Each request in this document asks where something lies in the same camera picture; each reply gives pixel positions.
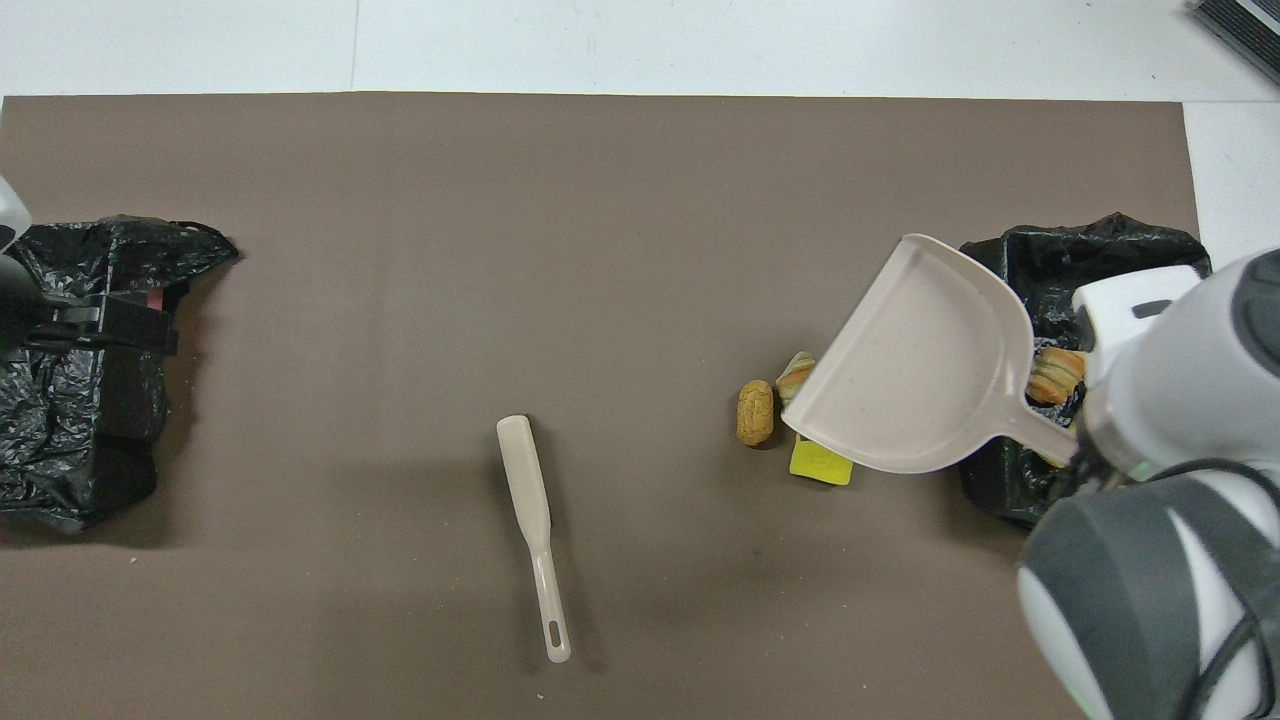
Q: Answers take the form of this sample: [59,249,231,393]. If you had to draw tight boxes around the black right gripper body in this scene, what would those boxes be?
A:
[1078,458,1136,496]

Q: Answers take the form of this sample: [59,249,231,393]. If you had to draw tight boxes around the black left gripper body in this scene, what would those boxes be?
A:
[0,256,49,353]

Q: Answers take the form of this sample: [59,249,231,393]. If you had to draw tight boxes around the orange striped toy croissant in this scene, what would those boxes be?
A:
[1027,346,1088,406]
[776,351,816,406]

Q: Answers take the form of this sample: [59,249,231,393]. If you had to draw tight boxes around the beige plastic dustpan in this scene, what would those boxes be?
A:
[781,233,1081,475]

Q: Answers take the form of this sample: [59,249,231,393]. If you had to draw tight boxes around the notched yellow green sponge piece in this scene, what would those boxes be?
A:
[789,440,854,487]

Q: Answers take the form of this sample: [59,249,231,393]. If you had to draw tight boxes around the brown round textured bread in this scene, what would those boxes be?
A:
[736,379,776,447]

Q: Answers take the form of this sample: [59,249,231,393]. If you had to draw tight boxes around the beige hand brush black bristles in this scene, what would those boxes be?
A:
[496,415,573,664]

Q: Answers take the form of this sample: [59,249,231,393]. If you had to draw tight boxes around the black trash bag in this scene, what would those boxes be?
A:
[0,214,241,534]
[958,212,1213,531]

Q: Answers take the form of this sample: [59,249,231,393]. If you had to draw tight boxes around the dark ribbed object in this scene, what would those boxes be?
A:
[1192,0,1280,87]

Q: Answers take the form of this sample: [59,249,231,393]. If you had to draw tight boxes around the brown table mat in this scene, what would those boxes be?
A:
[0,92,1253,720]

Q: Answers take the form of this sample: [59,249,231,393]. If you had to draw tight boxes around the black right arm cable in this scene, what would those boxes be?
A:
[1150,458,1280,720]

